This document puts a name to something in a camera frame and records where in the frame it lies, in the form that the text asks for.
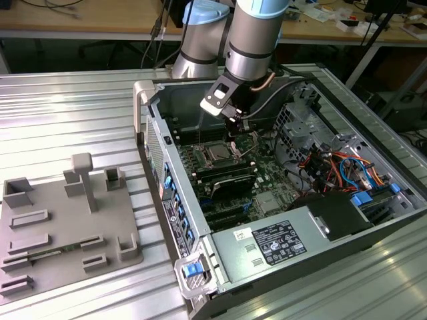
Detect green motherboard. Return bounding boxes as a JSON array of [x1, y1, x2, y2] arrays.
[[171, 115, 313, 234]]

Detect small white box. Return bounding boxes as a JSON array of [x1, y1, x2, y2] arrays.
[[336, 19, 367, 36]]

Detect black monitor base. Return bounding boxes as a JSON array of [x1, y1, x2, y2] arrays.
[[363, 0, 410, 14]]

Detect copper coloured cable sleeve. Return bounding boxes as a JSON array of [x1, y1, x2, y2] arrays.
[[250, 72, 275, 91]]

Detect black RAM stick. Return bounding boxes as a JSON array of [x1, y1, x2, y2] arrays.
[[196, 165, 258, 183]]

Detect perforated metal drive cage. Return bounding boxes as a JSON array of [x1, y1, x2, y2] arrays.
[[273, 101, 334, 167]]

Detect red wire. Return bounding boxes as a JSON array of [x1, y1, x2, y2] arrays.
[[300, 152, 338, 188]]

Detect silver chipset heatsink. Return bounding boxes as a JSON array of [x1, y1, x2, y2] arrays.
[[256, 192, 280, 215]]

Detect green RAM stick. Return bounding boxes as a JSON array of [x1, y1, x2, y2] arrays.
[[28, 243, 83, 260]]

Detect white papers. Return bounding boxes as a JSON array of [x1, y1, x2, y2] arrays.
[[302, 5, 338, 24]]

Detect grey power supply unit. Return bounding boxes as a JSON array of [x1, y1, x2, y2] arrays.
[[210, 205, 334, 291]]

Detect blue case release latch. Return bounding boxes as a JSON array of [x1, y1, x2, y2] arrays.
[[182, 263, 203, 278]]

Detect black RAM slot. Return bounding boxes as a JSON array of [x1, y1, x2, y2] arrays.
[[175, 129, 231, 146]]

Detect CPU socket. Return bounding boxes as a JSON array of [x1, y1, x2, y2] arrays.
[[199, 139, 243, 169]]

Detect black plastic shroud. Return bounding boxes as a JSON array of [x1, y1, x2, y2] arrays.
[[287, 191, 375, 243]]

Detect wooden desk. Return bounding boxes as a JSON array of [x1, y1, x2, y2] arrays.
[[0, 0, 427, 46]]

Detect grey open PC case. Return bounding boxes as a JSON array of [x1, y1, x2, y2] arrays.
[[132, 73, 427, 320]]

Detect black graphics card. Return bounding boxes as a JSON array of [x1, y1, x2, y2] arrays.
[[203, 173, 258, 201]]

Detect orange wire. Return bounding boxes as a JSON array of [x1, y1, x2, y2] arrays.
[[328, 151, 390, 187]]

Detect grey parts rack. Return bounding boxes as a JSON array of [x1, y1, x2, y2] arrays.
[[0, 152, 145, 303]]

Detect black PSU rating label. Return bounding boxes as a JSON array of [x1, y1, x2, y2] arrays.
[[251, 219, 307, 267]]

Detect blue wire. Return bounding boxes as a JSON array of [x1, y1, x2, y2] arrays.
[[339, 156, 376, 191]]

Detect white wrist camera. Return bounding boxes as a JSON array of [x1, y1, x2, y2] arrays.
[[199, 73, 250, 121]]

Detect black expansion slot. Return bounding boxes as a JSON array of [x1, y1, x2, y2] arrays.
[[205, 215, 250, 231], [202, 203, 248, 221]]

